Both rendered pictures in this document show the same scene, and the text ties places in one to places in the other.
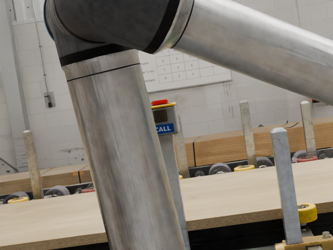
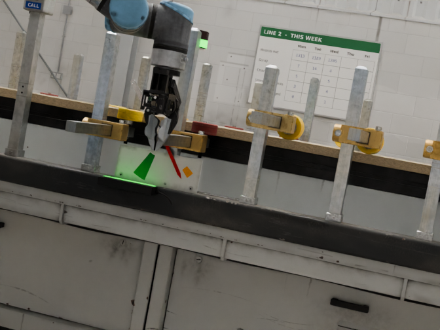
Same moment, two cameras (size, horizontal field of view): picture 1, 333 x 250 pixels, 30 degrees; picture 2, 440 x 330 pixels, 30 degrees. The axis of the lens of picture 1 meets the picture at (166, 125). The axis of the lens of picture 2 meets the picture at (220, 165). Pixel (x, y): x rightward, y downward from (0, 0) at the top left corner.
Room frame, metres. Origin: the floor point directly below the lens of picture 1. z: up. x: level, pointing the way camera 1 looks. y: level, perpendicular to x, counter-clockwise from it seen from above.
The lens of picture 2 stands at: (-0.96, -1.06, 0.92)
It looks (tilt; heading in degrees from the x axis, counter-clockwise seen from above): 3 degrees down; 10
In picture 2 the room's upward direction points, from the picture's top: 10 degrees clockwise
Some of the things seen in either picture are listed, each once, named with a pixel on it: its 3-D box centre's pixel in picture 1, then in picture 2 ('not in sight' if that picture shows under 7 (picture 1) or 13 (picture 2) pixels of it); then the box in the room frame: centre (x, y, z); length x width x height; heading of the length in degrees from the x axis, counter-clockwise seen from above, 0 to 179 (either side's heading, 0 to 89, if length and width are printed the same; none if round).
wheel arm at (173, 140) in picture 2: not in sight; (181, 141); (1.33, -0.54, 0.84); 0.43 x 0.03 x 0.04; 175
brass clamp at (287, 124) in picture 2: not in sight; (270, 121); (1.38, -0.77, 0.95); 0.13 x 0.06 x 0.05; 85
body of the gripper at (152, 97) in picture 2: not in sight; (162, 92); (1.10, -0.52, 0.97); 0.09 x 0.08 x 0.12; 175
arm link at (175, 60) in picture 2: not in sight; (169, 61); (1.10, -0.52, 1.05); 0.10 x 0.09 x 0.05; 85
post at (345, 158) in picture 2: not in sight; (346, 151); (1.36, -1.00, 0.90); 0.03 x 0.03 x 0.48; 85
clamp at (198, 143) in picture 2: not in sight; (183, 140); (1.40, -0.52, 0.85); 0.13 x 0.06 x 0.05; 85
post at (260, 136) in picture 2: not in sight; (258, 148); (1.38, -0.75, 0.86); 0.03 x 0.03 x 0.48; 85
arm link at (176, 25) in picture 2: not in sight; (173, 27); (1.10, -0.51, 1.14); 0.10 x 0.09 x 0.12; 108
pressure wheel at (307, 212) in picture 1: (302, 226); (128, 126); (1.56, -0.30, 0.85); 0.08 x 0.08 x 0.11
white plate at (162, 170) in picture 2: not in sight; (158, 168); (1.38, -0.47, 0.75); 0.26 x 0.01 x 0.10; 85
